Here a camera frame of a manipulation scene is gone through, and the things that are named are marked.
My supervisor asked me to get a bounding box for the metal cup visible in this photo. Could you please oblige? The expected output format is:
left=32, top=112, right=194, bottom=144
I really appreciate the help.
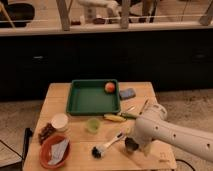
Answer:
left=125, top=137, right=139, bottom=153

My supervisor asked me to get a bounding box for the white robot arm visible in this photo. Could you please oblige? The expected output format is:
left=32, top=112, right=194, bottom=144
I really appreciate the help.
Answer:
left=129, top=103, right=213, bottom=162

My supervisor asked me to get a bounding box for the green plastic tray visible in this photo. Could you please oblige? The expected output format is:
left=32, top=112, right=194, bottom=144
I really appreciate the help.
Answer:
left=66, top=79, right=121, bottom=116

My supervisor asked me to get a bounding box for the orange ball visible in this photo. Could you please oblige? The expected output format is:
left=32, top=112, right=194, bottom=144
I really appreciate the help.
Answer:
left=105, top=82, right=115, bottom=93

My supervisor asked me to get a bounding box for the blue sponge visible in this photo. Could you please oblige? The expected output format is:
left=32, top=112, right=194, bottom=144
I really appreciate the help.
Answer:
left=119, top=88, right=136, bottom=100

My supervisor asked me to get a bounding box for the green vegetable toy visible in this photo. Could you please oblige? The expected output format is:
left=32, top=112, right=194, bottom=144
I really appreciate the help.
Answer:
left=119, top=112, right=137, bottom=120

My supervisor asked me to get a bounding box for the green translucent cup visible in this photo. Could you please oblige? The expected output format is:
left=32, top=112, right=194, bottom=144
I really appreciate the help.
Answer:
left=86, top=118, right=100, bottom=134

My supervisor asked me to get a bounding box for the wooden chopstick pair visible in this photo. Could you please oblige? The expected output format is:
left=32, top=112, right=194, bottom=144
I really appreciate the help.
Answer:
left=139, top=99, right=149, bottom=115

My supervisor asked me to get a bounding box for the brown grape bunch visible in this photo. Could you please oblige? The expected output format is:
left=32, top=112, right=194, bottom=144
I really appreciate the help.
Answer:
left=38, top=123, right=56, bottom=144

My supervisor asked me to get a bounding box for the crumpled white paper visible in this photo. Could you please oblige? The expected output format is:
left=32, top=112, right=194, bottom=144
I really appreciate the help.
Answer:
left=48, top=139, right=69, bottom=165

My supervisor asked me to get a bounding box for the orange plate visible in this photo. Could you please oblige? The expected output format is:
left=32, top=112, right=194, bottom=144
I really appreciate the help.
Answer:
left=39, top=134, right=71, bottom=170

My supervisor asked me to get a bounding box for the black office chair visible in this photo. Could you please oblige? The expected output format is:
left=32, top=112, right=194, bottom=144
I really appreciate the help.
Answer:
left=0, top=0, right=35, bottom=28

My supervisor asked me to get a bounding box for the black cable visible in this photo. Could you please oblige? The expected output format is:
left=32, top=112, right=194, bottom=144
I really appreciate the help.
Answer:
left=175, top=158, right=197, bottom=171

